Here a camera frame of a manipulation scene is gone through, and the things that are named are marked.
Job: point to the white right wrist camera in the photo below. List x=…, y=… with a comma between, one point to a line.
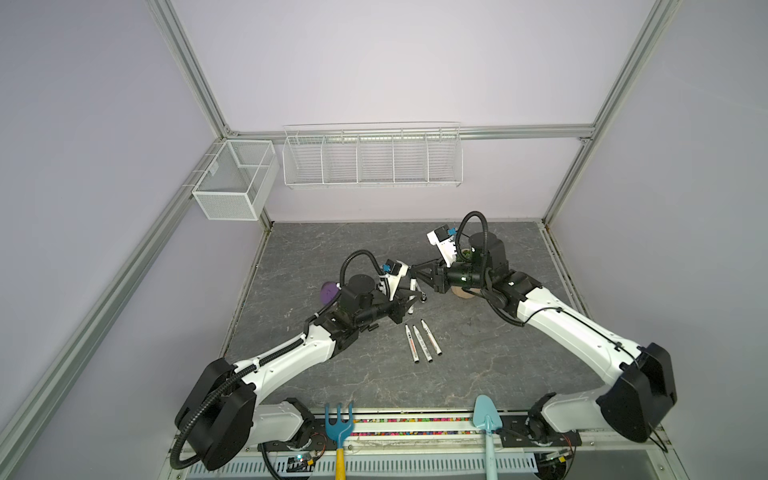
x=443, y=238

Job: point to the white marker pen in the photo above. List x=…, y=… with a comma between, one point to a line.
x=412, y=345
x=415, y=296

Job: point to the white mesh box basket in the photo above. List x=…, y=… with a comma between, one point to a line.
x=238, y=180

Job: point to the aluminium front rail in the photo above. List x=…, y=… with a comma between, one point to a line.
x=287, y=426

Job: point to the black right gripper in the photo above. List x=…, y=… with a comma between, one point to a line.
x=437, y=274

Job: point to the white whiteboard marker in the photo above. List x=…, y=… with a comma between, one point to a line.
x=422, y=344
x=431, y=338

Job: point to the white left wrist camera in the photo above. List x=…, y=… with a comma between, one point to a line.
x=393, y=272

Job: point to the white perforated cable duct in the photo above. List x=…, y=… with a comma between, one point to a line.
x=360, y=466

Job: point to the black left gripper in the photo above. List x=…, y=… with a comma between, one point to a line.
x=398, y=303

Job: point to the white wire shelf basket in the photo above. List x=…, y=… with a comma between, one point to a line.
x=380, y=154

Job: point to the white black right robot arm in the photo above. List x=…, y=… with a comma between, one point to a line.
x=638, y=388

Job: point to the blue garden fork yellow handle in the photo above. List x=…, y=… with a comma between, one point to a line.
x=338, y=431

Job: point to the potted green plant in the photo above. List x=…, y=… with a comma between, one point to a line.
x=465, y=293

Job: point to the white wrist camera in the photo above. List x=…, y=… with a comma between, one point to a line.
x=443, y=238
x=393, y=272

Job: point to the light blue garden trowel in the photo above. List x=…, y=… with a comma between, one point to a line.
x=487, y=419

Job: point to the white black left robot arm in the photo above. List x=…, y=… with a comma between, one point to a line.
x=217, y=417

